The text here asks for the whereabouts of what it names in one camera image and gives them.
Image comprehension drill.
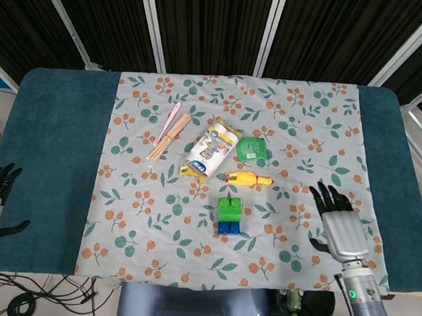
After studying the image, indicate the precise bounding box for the blue building block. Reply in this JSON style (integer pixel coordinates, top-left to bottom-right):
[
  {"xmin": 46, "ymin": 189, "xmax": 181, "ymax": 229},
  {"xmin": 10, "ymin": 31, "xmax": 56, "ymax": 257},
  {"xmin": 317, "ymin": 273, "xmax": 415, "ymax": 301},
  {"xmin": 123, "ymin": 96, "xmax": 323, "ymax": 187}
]
[{"xmin": 215, "ymin": 221, "xmax": 243, "ymax": 237}]

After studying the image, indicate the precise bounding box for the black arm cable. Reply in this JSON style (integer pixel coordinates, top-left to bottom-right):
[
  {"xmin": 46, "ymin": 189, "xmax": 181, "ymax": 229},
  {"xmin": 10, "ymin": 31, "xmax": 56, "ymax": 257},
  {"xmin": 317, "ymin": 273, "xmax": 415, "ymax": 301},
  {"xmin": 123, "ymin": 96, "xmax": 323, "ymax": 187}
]
[{"xmin": 331, "ymin": 272, "xmax": 360, "ymax": 316}]

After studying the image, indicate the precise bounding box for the black coiled floor cable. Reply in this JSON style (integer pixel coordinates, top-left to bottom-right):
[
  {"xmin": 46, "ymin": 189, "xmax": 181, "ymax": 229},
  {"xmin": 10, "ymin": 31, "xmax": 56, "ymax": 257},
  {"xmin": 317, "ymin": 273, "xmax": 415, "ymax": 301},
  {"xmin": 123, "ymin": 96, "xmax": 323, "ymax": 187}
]
[{"xmin": 7, "ymin": 287, "xmax": 51, "ymax": 316}]

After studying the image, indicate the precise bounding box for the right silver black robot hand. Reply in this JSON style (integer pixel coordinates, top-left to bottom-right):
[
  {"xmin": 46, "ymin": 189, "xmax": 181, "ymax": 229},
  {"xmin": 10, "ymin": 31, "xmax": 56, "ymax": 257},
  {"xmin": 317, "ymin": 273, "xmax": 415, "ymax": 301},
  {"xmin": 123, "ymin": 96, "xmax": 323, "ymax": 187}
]
[{"xmin": 304, "ymin": 180, "xmax": 374, "ymax": 264}]

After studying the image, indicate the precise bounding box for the green building block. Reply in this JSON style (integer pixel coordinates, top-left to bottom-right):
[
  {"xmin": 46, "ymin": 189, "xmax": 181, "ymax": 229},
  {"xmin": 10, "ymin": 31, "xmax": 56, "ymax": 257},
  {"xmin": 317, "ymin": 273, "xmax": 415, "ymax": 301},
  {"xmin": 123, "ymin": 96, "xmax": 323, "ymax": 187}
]
[{"xmin": 216, "ymin": 196, "xmax": 245, "ymax": 225}]

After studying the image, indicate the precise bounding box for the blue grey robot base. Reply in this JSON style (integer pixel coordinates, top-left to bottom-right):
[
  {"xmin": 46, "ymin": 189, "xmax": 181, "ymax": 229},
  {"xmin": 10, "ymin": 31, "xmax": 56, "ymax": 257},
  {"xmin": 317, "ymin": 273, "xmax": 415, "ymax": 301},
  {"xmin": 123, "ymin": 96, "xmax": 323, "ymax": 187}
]
[{"xmin": 114, "ymin": 280, "xmax": 274, "ymax": 316}]

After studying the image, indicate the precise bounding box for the floral orange berry tablecloth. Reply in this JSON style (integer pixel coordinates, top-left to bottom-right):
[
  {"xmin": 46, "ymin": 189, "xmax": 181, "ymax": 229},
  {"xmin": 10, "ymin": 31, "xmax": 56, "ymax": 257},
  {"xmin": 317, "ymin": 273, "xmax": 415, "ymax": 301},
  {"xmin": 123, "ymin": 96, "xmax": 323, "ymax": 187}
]
[{"xmin": 72, "ymin": 66, "xmax": 403, "ymax": 298}]

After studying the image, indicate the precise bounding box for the green white bottle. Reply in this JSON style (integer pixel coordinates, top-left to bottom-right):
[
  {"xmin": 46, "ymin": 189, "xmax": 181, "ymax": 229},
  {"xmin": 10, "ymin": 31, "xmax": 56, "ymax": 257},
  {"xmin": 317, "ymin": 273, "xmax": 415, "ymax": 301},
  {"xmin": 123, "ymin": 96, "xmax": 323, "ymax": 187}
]
[{"xmin": 285, "ymin": 289, "xmax": 305, "ymax": 312}]

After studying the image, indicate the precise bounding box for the teal table cover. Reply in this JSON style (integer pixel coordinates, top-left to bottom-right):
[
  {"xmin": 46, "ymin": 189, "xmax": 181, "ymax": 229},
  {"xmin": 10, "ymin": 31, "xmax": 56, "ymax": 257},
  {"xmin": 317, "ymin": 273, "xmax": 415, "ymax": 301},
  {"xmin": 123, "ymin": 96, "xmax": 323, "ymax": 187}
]
[{"xmin": 0, "ymin": 62, "xmax": 422, "ymax": 297}]

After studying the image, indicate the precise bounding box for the green snack packet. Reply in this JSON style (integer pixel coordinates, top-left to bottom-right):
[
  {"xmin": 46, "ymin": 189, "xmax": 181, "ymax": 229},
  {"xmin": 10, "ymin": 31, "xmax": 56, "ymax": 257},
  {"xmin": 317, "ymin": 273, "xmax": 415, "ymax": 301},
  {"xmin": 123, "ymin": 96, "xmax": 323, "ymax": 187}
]
[{"xmin": 235, "ymin": 135, "xmax": 271, "ymax": 165}]

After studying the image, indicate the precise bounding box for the pink toothbrush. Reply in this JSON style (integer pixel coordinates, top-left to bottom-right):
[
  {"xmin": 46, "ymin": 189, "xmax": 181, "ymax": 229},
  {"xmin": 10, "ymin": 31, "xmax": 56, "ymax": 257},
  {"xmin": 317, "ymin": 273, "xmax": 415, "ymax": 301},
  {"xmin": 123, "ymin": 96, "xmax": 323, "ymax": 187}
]
[{"xmin": 154, "ymin": 100, "xmax": 182, "ymax": 148}]

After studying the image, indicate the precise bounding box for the black round bin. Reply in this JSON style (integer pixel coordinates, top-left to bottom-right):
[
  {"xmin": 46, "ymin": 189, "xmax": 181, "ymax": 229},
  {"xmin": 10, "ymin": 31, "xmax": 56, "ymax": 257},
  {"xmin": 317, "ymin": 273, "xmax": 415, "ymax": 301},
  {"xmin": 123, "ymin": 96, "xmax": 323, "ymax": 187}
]
[{"xmin": 276, "ymin": 287, "xmax": 338, "ymax": 316}]

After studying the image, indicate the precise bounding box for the packaged snack bag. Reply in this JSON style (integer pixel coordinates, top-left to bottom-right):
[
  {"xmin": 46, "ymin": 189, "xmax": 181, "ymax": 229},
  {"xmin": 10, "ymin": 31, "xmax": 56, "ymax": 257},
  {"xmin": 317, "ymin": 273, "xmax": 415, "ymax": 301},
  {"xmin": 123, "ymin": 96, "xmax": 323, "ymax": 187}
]
[{"xmin": 179, "ymin": 117, "xmax": 243, "ymax": 184}]

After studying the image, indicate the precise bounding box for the bundle of wooden sticks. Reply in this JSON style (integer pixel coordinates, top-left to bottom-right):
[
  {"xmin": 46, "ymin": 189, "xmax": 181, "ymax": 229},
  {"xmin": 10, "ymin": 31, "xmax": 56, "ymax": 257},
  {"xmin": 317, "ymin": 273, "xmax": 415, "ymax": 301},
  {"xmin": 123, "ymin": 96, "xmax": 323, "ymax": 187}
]
[{"xmin": 147, "ymin": 110, "xmax": 193, "ymax": 164}]

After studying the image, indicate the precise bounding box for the yellow rubber chicken toy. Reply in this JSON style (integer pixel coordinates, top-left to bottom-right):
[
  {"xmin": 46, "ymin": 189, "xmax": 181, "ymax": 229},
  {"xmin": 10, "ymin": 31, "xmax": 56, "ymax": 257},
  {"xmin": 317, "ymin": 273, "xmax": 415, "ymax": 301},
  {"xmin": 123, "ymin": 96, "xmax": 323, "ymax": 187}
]
[{"xmin": 224, "ymin": 169, "xmax": 275, "ymax": 189}]

